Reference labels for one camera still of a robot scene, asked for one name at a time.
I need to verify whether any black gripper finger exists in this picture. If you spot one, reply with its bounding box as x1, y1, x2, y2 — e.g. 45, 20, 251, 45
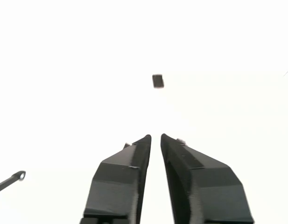
79, 134, 152, 224
160, 133, 255, 224

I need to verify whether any small black foam box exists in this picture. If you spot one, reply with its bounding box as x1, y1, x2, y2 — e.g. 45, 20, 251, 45
152, 74, 165, 89

